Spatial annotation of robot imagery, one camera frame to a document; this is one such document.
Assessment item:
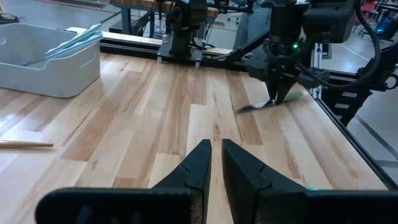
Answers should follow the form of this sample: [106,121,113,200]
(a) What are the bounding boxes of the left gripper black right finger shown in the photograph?
[221,138,398,224]

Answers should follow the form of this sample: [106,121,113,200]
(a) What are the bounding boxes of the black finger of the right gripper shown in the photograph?
[276,79,298,105]
[266,81,279,102]

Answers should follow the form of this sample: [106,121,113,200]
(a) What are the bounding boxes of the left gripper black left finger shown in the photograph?
[35,139,213,224]

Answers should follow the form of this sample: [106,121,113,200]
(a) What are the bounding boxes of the green handled knife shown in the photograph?
[236,91,307,114]

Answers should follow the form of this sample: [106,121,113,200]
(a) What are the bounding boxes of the black labelled equipment box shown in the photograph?
[322,88,374,127]

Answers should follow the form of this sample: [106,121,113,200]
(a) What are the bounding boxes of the gold utensil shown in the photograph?
[0,140,54,149]

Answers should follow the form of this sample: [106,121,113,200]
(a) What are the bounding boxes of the white plastic bin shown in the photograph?
[0,23,103,99]

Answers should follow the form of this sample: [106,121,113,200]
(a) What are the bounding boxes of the background wooden table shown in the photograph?
[108,0,220,38]

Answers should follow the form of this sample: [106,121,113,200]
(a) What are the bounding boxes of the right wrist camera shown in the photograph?
[298,67,331,90]

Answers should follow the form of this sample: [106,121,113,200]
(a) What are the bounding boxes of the silver aluminium post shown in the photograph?
[312,43,323,100]

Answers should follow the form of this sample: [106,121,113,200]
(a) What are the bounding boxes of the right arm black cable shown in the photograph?
[295,0,382,91]

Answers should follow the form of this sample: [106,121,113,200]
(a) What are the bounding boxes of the teal handled silver utensil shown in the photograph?
[23,30,103,67]
[45,22,103,54]

